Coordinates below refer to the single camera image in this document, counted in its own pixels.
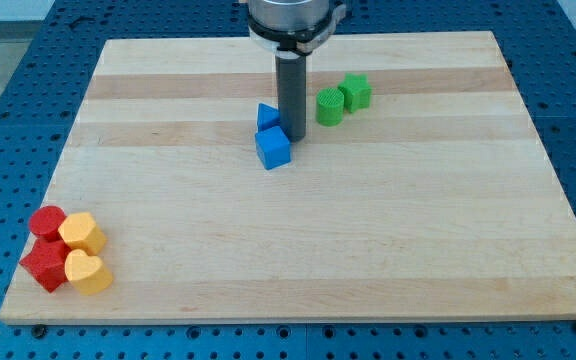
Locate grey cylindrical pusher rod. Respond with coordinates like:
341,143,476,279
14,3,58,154
275,56,307,142

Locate green star block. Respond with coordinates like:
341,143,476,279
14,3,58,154
338,73,372,113

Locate red star block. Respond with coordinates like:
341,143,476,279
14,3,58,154
19,238,71,293

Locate green cylinder block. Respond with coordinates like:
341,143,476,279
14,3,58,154
316,88,345,127

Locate blue triangle block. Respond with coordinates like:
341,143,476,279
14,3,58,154
257,103,280,132

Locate blue cube block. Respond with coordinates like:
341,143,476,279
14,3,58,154
255,126,291,170

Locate wooden board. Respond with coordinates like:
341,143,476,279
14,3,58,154
0,31,576,325

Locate yellow hexagon block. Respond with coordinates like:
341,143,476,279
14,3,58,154
58,212,107,255

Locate yellow heart block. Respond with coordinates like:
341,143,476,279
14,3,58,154
64,249,114,295

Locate red cylinder block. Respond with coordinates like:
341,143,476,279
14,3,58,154
28,205,66,242

